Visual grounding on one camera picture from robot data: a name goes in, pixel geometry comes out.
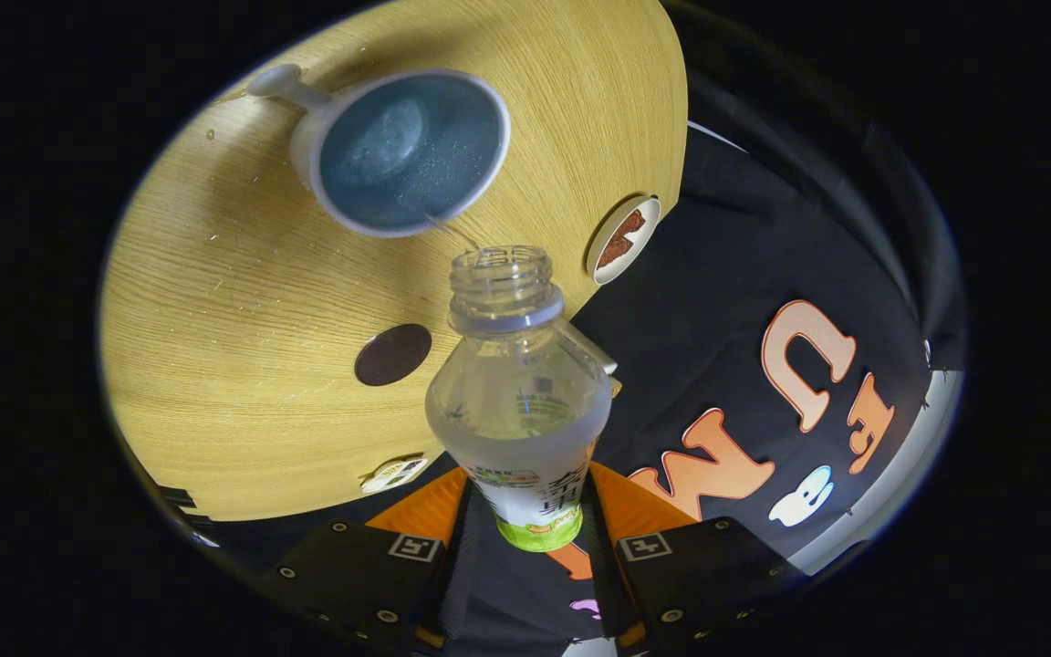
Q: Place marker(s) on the clear juice bottle green label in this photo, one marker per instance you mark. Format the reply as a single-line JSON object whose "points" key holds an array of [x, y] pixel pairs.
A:
{"points": [[516, 401]]}

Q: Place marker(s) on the white round plate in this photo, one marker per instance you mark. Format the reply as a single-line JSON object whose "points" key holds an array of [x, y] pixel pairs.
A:
{"points": [[600, 260]]}

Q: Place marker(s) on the brown meat piece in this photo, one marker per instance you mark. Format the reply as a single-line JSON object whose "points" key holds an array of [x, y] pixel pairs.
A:
{"points": [[632, 224], [615, 251]]}

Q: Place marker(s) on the white divided dish with beans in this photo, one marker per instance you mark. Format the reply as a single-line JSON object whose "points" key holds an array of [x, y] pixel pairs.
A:
{"points": [[393, 474]]}

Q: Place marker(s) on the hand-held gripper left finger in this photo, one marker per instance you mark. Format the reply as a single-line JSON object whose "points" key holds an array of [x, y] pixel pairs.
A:
{"points": [[463, 547]]}

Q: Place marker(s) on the white toaster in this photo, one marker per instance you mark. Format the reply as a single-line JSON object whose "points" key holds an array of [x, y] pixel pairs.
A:
{"points": [[594, 351]]}

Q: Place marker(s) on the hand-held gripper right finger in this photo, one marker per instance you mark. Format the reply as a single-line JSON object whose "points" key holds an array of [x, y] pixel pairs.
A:
{"points": [[600, 584]]}

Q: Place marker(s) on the dark round coaster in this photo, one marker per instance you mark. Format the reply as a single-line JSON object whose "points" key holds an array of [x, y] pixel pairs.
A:
{"points": [[393, 355]]}

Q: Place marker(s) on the white cup blue inside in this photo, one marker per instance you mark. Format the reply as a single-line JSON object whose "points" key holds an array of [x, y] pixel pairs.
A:
{"points": [[306, 146]]}

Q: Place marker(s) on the wooden table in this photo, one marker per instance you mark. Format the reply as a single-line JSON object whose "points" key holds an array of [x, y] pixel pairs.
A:
{"points": [[243, 365]]}

